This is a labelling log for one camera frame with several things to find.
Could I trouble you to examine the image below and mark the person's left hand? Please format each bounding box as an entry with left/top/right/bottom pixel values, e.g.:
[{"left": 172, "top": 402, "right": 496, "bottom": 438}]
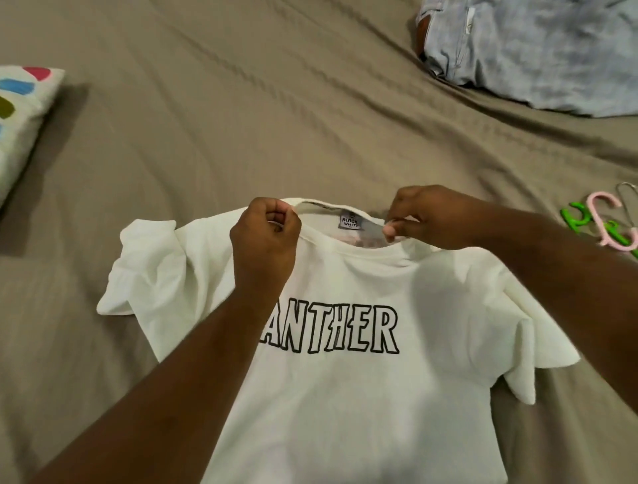
[{"left": 228, "top": 195, "right": 303, "bottom": 303}]

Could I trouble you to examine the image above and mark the person's right hand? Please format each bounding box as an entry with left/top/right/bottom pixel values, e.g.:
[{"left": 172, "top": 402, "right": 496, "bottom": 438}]
[{"left": 381, "top": 183, "right": 492, "bottom": 251}]

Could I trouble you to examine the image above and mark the pile of coloured plastic hangers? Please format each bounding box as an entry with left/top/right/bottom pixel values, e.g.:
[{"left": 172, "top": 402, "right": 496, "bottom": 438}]
[{"left": 559, "top": 180, "right": 638, "bottom": 263}]

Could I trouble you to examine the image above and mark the grey garment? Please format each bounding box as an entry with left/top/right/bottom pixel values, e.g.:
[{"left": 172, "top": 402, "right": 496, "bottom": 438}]
[{"left": 413, "top": 0, "right": 638, "bottom": 120}]

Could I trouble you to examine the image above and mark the cream white garment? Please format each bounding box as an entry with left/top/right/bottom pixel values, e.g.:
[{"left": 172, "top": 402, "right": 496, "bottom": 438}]
[{"left": 96, "top": 195, "right": 582, "bottom": 484}]

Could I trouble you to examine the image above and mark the person's left forearm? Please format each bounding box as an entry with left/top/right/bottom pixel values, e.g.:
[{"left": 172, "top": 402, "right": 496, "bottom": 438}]
[{"left": 30, "top": 284, "right": 290, "bottom": 484}]

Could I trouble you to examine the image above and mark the person's right forearm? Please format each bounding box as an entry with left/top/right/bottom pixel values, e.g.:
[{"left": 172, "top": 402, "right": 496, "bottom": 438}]
[{"left": 473, "top": 199, "right": 638, "bottom": 415}]

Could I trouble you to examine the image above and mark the bed with taupe sheet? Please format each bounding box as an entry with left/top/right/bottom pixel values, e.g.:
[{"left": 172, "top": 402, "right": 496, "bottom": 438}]
[{"left": 0, "top": 0, "right": 638, "bottom": 484}]

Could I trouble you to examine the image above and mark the colourful leaf print pillow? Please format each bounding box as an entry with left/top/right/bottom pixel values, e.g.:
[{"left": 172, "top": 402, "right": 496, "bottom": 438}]
[{"left": 0, "top": 64, "right": 68, "bottom": 211}]

